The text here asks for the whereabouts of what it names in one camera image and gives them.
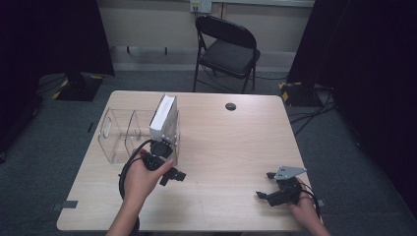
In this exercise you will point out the grey tape strip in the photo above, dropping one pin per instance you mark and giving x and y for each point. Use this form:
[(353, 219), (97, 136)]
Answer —
[(67, 204), (322, 202)]

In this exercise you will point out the black folding chair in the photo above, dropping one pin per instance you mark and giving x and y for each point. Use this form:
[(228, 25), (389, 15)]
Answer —
[(226, 57)]

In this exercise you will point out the dark round table grommet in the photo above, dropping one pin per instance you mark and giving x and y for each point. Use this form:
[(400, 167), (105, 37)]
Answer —
[(230, 106)]

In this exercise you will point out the white wall socket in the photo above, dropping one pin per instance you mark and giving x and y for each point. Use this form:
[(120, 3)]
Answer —
[(200, 6)]

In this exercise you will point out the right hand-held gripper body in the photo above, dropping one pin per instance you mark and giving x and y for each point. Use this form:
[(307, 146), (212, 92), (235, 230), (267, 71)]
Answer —
[(290, 172)]

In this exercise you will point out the white book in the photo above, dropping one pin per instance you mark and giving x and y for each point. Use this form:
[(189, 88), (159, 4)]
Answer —
[(164, 114)]

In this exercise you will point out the person's right hand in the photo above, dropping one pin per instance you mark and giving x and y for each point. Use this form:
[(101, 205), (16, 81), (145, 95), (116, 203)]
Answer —
[(305, 209)]

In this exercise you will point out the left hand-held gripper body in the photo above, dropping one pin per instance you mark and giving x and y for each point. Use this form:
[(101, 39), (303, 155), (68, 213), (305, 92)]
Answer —
[(160, 150)]

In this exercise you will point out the person's left hand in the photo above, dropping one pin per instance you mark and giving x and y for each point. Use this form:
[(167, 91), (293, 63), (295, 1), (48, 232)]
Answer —
[(141, 182)]

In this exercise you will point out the black curtain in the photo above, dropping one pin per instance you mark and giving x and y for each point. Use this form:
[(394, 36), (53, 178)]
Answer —
[(49, 32), (377, 65)]

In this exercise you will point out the clear acrylic organizer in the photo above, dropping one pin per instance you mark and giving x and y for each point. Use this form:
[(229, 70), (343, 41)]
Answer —
[(111, 144)]

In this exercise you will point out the black stand base yellow tape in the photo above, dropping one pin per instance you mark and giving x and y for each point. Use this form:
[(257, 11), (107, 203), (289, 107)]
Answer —
[(296, 95), (78, 88)]

